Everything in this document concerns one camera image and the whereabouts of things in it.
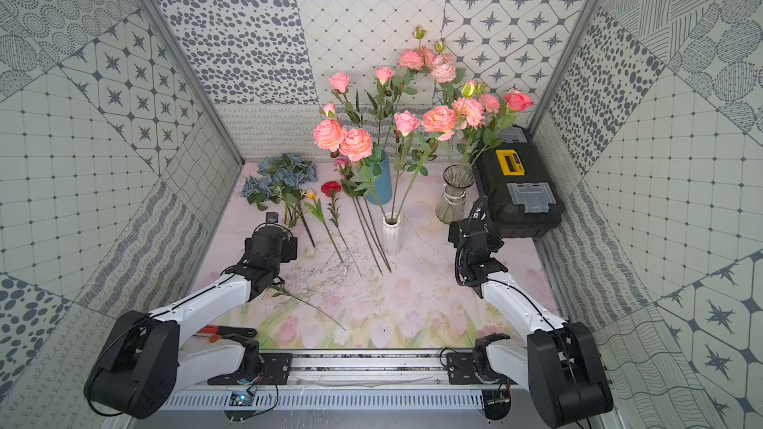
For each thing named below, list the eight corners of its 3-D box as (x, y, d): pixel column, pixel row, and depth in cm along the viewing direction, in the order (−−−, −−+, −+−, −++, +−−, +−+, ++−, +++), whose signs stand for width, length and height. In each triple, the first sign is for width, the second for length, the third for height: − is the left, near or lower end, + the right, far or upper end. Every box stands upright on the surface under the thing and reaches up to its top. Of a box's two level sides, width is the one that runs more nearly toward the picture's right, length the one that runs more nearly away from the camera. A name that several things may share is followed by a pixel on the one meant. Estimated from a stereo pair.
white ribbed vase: (383, 256, 96) (382, 228, 82) (384, 241, 100) (383, 211, 86) (400, 256, 96) (401, 228, 83) (400, 241, 100) (401, 212, 86)
